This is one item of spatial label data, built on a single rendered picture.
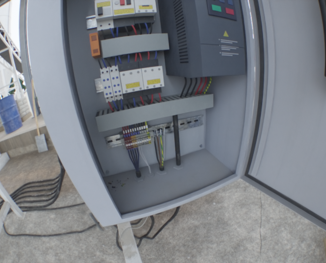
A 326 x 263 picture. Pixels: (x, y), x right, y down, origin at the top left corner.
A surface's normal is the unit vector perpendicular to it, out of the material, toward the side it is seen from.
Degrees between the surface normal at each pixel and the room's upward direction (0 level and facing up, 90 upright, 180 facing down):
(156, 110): 90
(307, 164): 90
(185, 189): 0
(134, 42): 90
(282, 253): 0
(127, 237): 0
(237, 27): 90
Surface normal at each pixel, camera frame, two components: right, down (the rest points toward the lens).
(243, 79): -0.94, 0.23
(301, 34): -0.85, 0.31
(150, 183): -0.11, -0.90
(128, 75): 0.33, 0.38
